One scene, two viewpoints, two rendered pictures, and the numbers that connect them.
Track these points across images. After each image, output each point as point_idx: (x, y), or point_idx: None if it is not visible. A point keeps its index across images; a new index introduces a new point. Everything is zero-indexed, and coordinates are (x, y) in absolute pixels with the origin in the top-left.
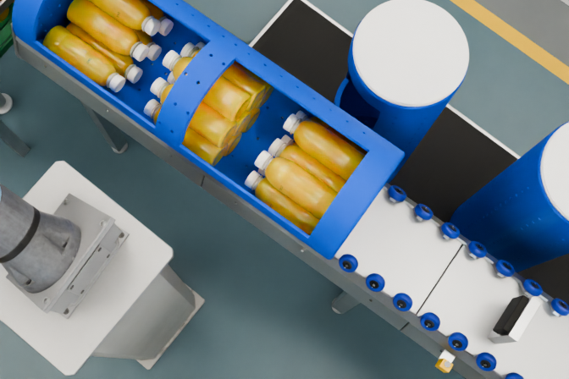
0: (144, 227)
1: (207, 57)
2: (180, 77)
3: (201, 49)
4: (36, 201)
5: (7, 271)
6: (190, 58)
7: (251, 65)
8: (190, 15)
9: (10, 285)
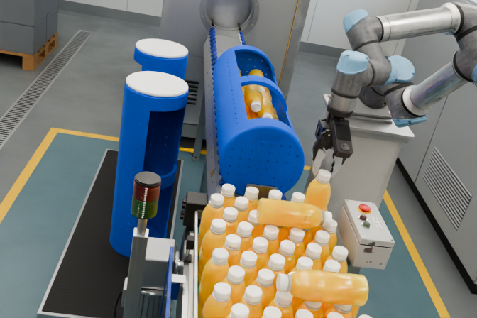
0: (326, 101)
1: (250, 79)
2: (267, 83)
3: (248, 81)
4: (359, 125)
5: (390, 125)
6: (250, 96)
7: (236, 74)
8: (233, 94)
9: (392, 123)
